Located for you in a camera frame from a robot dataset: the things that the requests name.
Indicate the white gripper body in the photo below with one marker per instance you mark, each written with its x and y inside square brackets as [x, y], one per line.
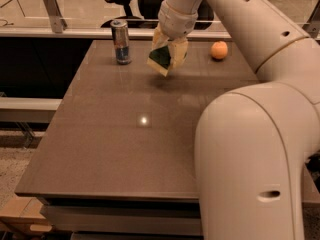
[176, 24]

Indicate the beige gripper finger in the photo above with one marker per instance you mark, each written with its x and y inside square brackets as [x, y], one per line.
[160, 43]
[178, 51]

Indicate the left metal bracket post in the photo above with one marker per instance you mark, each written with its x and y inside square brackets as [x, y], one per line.
[57, 22]

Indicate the orange fruit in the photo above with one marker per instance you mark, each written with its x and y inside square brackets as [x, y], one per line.
[219, 50]

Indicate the green and yellow sponge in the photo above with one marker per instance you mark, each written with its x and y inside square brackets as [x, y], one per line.
[159, 59]

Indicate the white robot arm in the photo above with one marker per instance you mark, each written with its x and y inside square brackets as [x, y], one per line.
[251, 143]

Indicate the cardboard box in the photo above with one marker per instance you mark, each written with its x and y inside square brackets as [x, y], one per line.
[22, 215]

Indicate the black office chair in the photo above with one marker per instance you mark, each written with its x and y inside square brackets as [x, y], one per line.
[149, 10]

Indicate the silver blue redbull can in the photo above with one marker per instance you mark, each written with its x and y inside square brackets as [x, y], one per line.
[119, 28]

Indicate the glass partition rail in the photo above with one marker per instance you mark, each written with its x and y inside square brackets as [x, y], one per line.
[100, 34]

